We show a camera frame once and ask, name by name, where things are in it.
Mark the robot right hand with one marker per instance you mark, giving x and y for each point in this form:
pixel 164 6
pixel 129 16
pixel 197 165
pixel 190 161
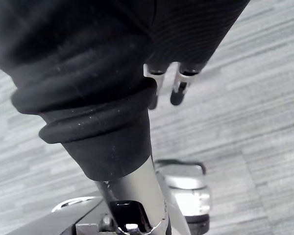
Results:
pixel 88 61

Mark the robot body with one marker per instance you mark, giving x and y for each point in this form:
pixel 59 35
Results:
pixel 63 218

